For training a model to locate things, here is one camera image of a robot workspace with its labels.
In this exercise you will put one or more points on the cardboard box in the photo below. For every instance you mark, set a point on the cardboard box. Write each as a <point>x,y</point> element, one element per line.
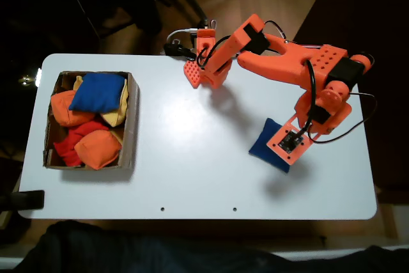
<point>129,145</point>

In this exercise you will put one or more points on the orange bean bag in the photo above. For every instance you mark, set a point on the orange bean bag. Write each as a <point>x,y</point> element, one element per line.
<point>97,150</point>
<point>64,110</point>

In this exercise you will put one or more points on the person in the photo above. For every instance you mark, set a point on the person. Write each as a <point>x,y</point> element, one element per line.
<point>128,254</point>

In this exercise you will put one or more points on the black clamp with bar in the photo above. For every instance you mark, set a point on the black clamp with bar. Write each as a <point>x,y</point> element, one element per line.
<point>30,199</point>

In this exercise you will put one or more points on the yellow bean bag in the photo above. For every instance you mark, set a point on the yellow bean bag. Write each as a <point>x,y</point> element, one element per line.
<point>116,116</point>
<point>78,82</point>

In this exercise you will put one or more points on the blue bean bag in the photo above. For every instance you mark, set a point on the blue bean bag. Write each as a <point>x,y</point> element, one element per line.
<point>97,92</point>
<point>262,145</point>

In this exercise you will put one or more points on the red bean bag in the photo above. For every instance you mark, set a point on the red bean bag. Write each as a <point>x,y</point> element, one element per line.
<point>72,145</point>

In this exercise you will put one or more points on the orange camera mount plate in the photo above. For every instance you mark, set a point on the orange camera mount plate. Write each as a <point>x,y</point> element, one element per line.
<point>276,143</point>

